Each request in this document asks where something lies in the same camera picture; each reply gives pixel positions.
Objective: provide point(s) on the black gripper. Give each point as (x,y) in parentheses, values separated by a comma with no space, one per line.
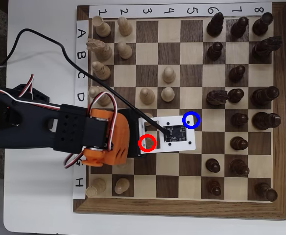
(133,133)

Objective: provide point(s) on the black and orange robot arm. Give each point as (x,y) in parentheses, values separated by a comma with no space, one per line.
(35,127)

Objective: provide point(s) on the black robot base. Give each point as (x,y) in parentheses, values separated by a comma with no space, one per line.
(39,94)

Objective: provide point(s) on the white pawn D3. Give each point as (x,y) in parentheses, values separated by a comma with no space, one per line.
(147,96)

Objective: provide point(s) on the light wooden queen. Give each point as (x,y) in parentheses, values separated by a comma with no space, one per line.
(95,92)

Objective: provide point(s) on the light wooden rook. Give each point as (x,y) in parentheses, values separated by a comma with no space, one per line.
(97,187)
(102,28)

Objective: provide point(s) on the light wooden bishop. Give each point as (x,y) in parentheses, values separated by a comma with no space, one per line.
(102,71)

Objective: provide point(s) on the white paper strip with letters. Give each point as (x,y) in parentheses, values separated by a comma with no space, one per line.
(81,86)

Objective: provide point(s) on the wooden chessboard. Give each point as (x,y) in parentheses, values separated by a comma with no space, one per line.
(167,209)

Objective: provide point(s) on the dark wooden pawn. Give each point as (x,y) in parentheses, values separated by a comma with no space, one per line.
(239,143)
(213,165)
(214,52)
(236,73)
(236,95)
(239,120)
(239,28)
(214,188)

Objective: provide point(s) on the light wooden knight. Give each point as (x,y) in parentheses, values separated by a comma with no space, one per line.
(103,51)

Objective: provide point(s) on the dark wooden knight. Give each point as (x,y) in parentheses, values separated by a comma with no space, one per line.
(215,97)
(263,50)

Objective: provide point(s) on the dark wooden bishop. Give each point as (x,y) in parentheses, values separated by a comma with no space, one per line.
(214,27)
(239,167)

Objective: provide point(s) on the white paper strip with numbers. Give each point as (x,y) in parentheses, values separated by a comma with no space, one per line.
(133,11)

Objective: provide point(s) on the dark wooden king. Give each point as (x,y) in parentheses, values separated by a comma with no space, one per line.
(264,120)

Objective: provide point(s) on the dark wooden queen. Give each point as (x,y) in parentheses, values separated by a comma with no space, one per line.
(263,96)

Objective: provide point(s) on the dark wooden rook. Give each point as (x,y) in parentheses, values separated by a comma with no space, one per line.
(266,192)
(261,25)

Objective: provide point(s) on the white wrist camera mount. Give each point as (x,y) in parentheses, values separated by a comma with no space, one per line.
(177,147)

